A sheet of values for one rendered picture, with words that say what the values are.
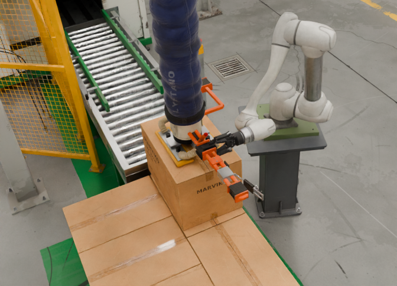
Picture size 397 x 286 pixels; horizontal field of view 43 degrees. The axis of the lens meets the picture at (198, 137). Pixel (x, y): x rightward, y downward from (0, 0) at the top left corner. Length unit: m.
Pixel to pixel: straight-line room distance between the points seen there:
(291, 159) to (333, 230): 0.64
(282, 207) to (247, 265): 1.01
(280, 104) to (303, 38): 0.62
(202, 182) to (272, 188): 0.92
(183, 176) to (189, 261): 0.48
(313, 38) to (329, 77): 2.53
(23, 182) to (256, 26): 3.32
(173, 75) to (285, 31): 0.64
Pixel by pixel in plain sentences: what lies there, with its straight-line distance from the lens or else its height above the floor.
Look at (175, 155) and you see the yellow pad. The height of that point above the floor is 0.98.
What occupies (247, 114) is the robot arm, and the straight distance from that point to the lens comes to 2.86.
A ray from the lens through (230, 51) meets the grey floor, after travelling 5.60.
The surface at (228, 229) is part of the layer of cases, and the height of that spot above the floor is 0.54.
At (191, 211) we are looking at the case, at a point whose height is 0.69.
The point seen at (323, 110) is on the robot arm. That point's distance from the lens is 3.12.
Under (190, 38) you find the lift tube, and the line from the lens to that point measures 2.44.
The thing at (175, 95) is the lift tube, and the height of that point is 1.36.
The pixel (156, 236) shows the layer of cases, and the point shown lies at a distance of 3.00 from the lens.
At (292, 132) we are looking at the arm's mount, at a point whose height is 0.79.
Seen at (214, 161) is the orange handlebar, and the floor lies 1.10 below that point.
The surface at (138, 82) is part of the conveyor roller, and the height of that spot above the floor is 0.54.
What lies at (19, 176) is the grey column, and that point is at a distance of 4.07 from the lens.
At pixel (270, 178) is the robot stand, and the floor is 0.37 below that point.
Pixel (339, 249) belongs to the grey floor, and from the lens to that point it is 3.64.
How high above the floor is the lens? 2.87
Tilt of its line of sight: 40 degrees down
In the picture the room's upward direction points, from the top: 5 degrees counter-clockwise
